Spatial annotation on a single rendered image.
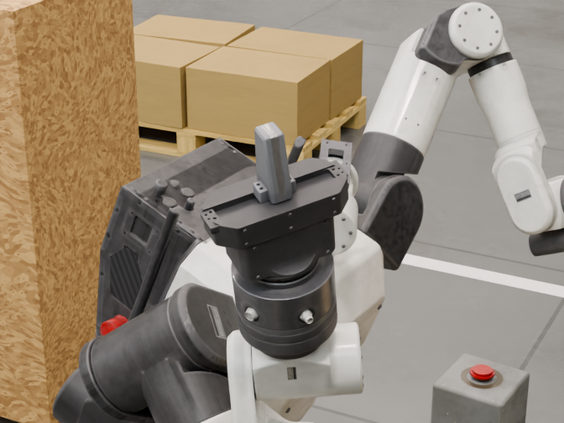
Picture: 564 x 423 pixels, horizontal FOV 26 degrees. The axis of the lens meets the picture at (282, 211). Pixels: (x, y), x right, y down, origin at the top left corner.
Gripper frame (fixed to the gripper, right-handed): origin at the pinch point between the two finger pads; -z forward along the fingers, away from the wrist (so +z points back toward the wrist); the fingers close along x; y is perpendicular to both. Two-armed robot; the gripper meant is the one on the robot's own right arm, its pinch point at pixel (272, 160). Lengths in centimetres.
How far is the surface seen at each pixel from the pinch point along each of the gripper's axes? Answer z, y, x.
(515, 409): 93, -36, 51
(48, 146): 118, -181, 11
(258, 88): 226, -331, 125
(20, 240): 138, -174, -3
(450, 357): 224, -157, 114
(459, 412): 91, -38, 42
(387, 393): 217, -147, 86
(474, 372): 88, -41, 47
